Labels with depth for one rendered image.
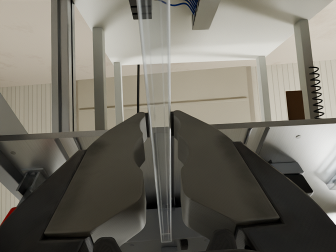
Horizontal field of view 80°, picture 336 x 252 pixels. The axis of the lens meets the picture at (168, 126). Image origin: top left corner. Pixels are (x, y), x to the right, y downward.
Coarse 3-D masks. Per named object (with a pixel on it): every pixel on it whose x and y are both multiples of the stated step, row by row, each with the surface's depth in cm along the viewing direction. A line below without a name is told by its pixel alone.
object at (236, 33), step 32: (96, 0) 51; (128, 0) 51; (224, 0) 53; (256, 0) 54; (288, 0) 55; (320, 0) 55; (128, 32) 66; (192, 32) 68; (224, 32) 69; (256, 32) 71; (288, 32) 72; (128, 64) 93
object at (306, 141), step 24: (288, 120) 24; (312, 120) 24; (0, 144) 23; (24, 144) 23; (48, 144) 23; (72, 144) 23; (144, 144) 24; (264, 144) 25; (288, 144) 26; (312, 144) 26; (24, 168) 26; (48, 168) 26; (144, 168) 27; (312, 168) 30
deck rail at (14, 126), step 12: (0, 96) 24; (0, 108) 24; (0, 120) 24; (12, 120) 26; (0, 132) 24; (12, 132) 25; (24, 132) 28; (0, 156) 23; (0, 168) 24; (12, 168) 25; (0, 180) 25; (12, 180) 25; (12, 192) 27
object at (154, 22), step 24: (144, 0) 8; (168, 0) 8; (144, 24) 9; (168, 24) 9; (144, 48) 10; (168, 48) 10; (144, 72) 10; (168, 72) 10; (168, 96) 11; (168, 120) 13; (168, 144) 14; (168, 168) 16; (168, 192) 18; (168, 216) 22; (168, 240) 26
